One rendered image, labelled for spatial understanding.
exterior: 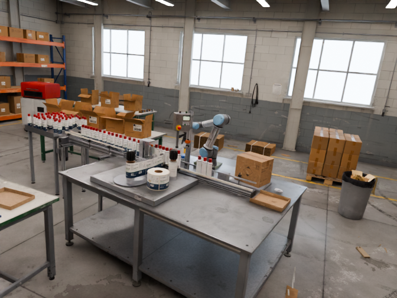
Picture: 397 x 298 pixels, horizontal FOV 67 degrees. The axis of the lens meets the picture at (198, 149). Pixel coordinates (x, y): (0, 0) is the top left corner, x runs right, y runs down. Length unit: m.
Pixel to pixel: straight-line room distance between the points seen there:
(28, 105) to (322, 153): 6.74
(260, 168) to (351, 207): 2.22
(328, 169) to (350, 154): 0.47
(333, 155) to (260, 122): 2.93
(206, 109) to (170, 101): 1.20
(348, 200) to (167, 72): 6.40
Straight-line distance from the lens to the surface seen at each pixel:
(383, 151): 8.50
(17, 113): 10.16
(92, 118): 5.37
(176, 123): 3.19
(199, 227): 2.31
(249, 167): 3.10
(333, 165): 6.18
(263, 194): 3.02
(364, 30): 8.30
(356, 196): 4.89
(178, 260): 3.00
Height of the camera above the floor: 1.99
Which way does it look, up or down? 16 degrees down
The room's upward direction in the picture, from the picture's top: 5 degrees clockwise
